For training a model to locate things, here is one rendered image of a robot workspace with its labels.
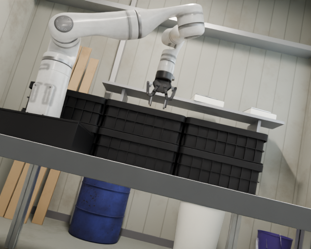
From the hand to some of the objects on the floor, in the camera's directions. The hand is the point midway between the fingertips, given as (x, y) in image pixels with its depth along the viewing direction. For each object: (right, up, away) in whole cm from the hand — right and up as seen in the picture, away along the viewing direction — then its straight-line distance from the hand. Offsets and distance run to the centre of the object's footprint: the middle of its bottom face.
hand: (157, 103), depth 125 cm
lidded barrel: (+34, -144, +158) cm, 216 cm away
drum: (-63, -121, +164) cm, 213 cm away
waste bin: (+112, -163, +160) cm, 254 cm away
